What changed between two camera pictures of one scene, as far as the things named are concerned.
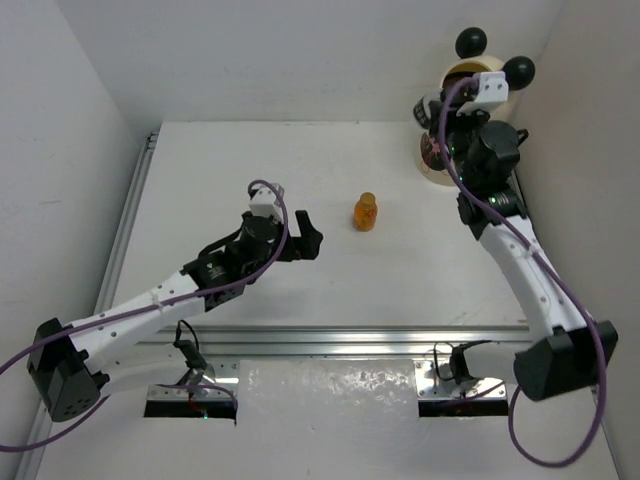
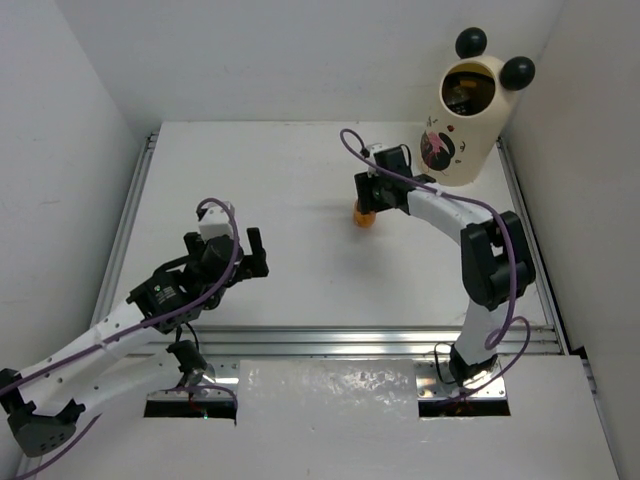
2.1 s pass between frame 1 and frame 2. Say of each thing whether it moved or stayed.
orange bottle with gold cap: stayed
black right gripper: moved
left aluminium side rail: stayed
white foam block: stayed
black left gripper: moved
